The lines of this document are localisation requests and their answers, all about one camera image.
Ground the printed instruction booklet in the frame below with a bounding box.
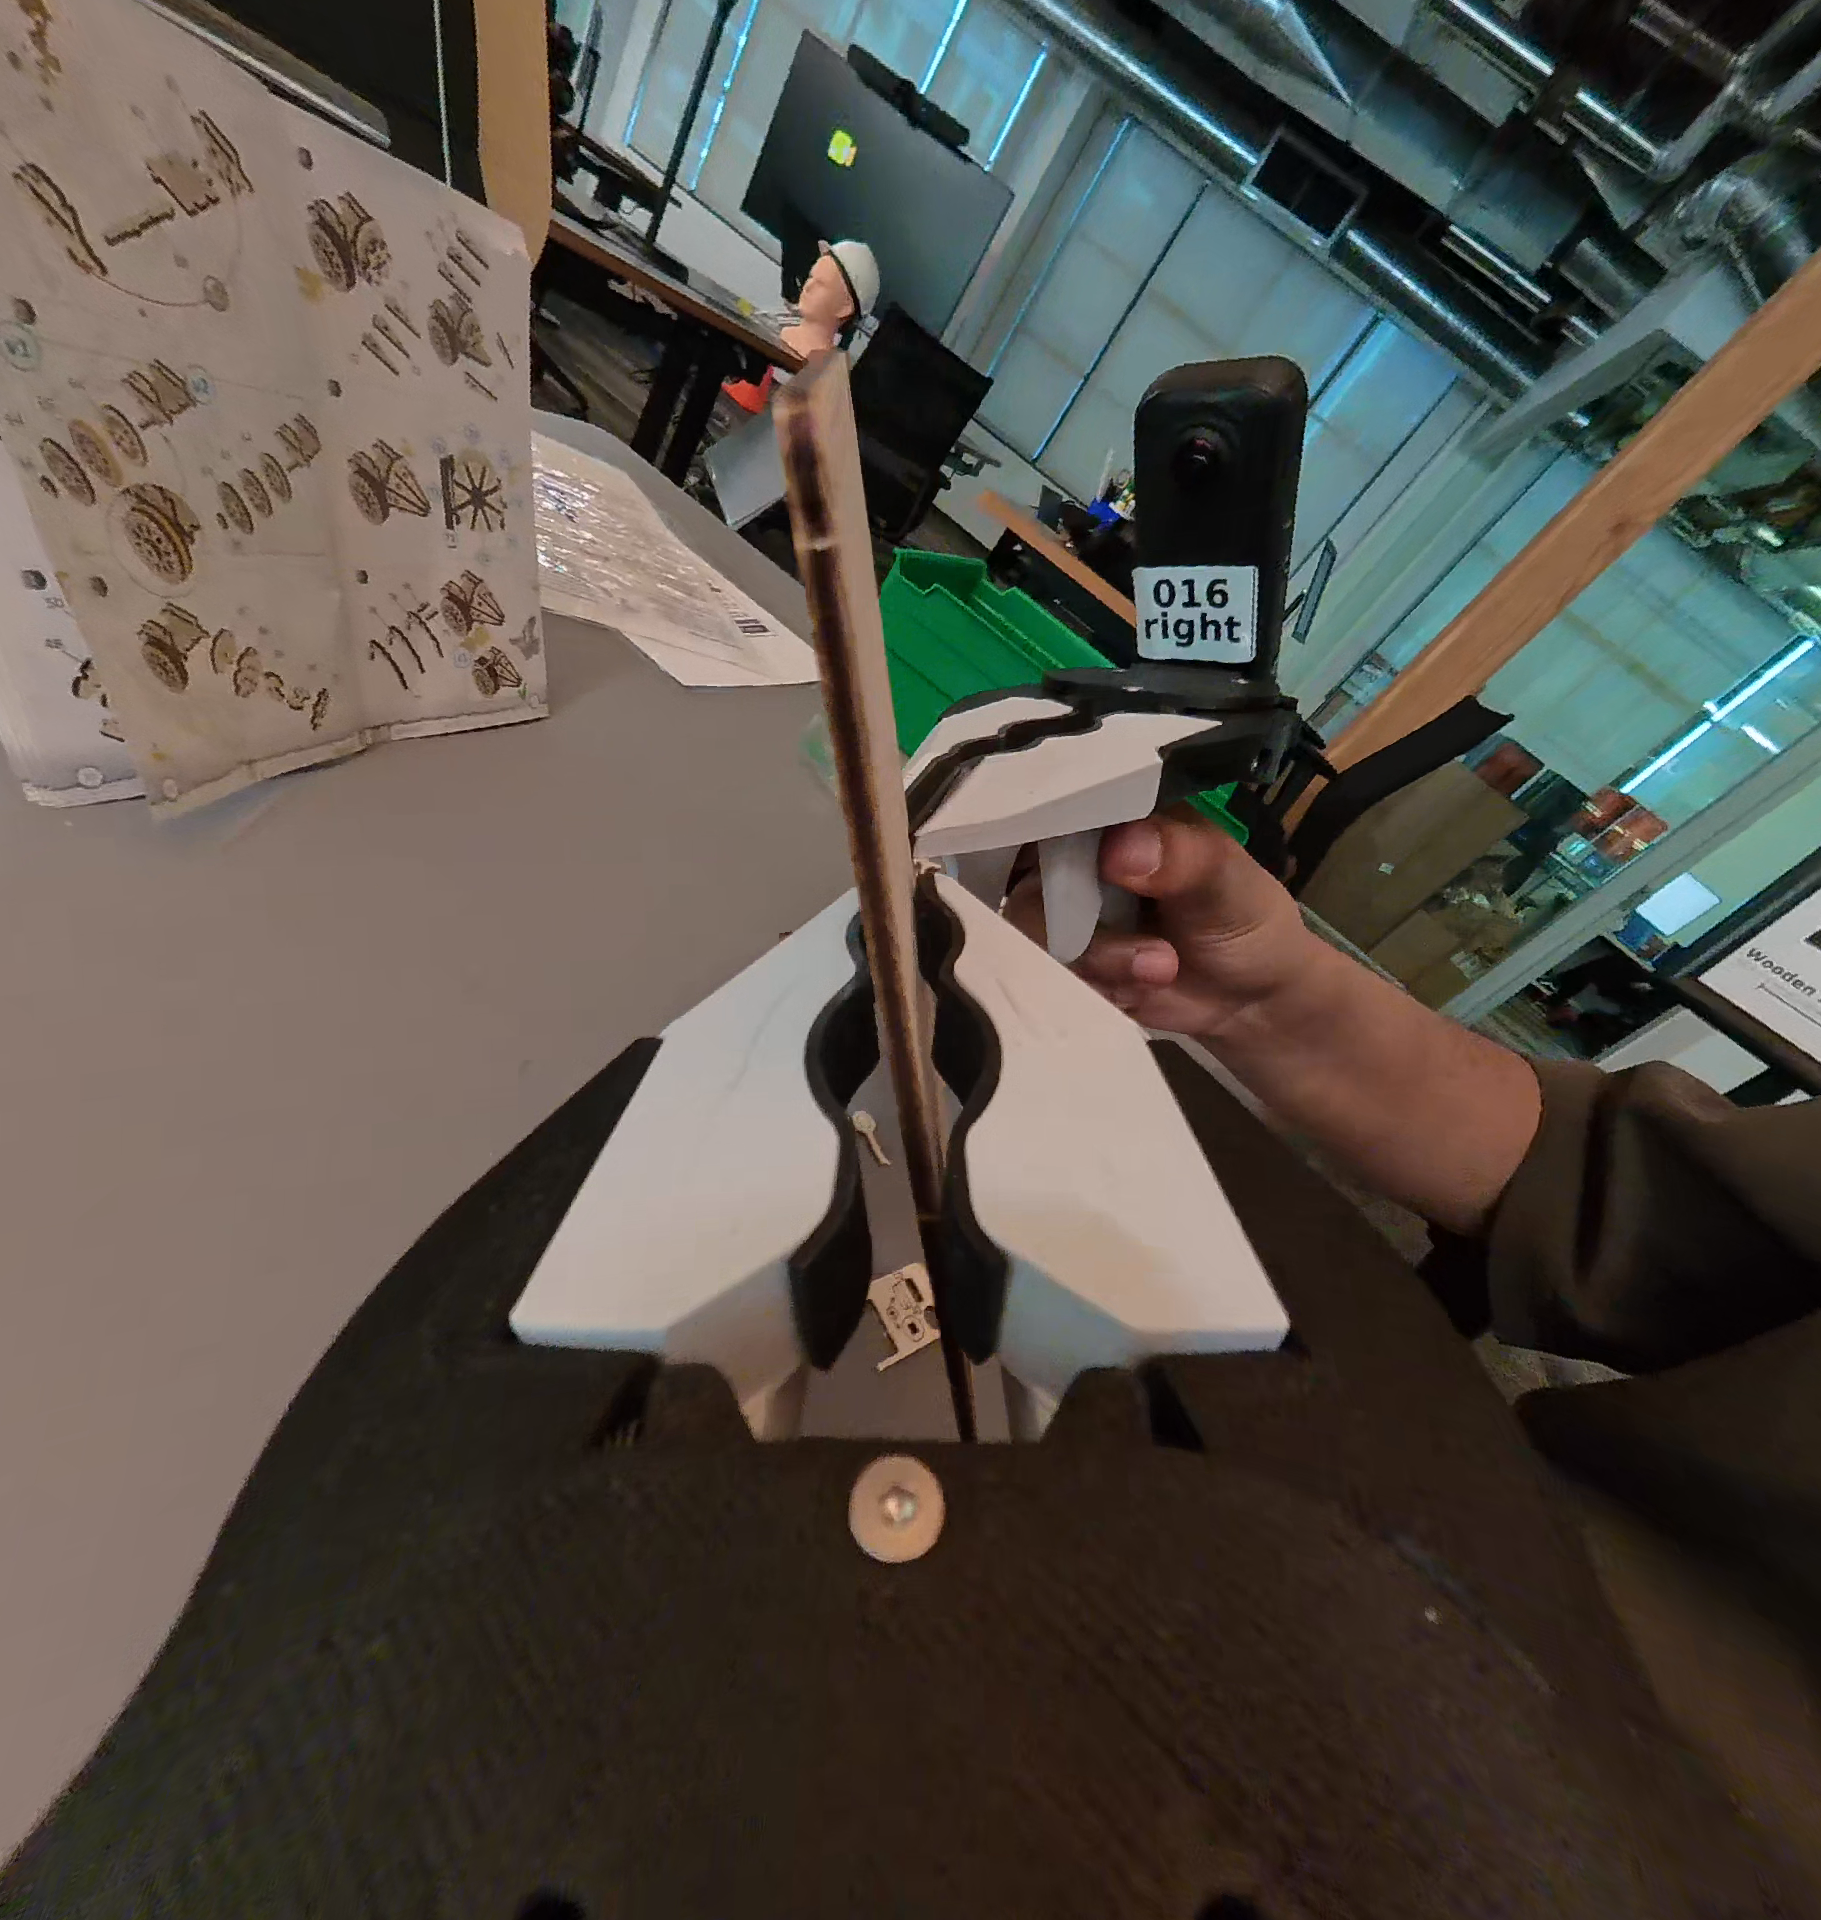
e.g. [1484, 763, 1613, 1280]
[0, 0, 551, 820]

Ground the person's torso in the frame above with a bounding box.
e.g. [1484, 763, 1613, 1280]
[1510, 1303, 1821, 1920]

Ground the person's right hand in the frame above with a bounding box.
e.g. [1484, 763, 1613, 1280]
[999, 815, 1544, 1236]

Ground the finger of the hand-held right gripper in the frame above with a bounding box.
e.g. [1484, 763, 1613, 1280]
[904, 699, 1142, 803]
[913, 715, 1228, 863]

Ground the grey desk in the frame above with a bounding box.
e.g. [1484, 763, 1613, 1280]
[0, 413, 1300, 1906]

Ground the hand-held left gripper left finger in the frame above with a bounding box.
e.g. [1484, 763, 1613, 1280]
[509, 886, 875, 1441]

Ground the wooden sheet with wheel parts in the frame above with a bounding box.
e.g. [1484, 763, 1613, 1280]
[770, 354, 989, 1446]

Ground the cardboard box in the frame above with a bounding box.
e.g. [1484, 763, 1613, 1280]
[1300, 759, 1529, 1012]

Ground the grey flat board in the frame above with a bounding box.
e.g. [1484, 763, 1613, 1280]
[707, 432, 798, 530]

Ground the silver ventilation duct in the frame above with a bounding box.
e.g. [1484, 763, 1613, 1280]
[999, 0, 1821, 395]

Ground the mannequin head with white helmet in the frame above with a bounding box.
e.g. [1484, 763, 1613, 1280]
[777, 238, 884, 370]

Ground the framed marker sign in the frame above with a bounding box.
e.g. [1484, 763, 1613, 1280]
[1690, 863, 1821, 1091]

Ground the green plastic bin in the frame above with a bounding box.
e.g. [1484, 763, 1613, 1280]
[880, 546, 1254, 845]

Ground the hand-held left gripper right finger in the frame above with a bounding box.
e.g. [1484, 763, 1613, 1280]
[922, 872, 1292, 1441]

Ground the wooden beam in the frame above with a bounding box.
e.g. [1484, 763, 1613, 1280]
[1320, 198, 1821, 775]

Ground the black monitor screen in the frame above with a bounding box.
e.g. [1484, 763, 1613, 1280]
[741, 31, 1016, 341]

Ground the tan wooden panel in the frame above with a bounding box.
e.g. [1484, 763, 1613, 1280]
[467, 0, 555, 265]

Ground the wooden office table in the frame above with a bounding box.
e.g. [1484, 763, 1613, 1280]
[534, 205, 811, 487]

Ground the plastic-wrapped paper sheet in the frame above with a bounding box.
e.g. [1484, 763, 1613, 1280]
[528, 432, 820, 694]

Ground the black panel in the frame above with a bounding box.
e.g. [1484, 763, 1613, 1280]
[140, 0, 479, 198]

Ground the small wooden plate with holes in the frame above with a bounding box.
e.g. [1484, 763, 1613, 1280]
[869, 1260, 935, 1373]

